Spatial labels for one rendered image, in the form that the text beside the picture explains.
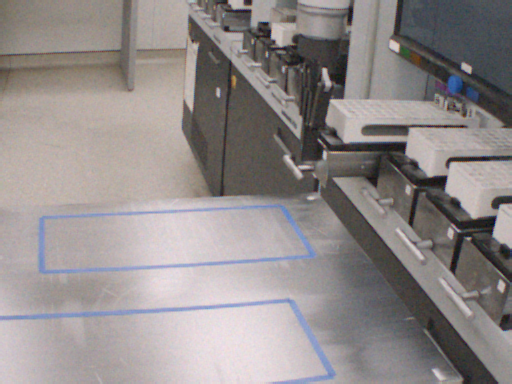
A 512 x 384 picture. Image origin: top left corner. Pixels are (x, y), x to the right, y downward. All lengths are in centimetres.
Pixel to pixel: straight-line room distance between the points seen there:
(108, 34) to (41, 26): 47
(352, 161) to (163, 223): 45
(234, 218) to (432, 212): 33
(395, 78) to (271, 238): 60
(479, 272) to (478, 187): 14
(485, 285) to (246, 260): 34
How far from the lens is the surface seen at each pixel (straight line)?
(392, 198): 123
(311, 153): 130
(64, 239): 90
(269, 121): 191
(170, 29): 480
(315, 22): 119
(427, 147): 119
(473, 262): 101
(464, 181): 109
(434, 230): 110
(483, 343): 101
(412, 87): 144
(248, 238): 91
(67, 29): 474
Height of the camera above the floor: 126
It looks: 25 degrees down
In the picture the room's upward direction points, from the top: 5 degrees clockwise
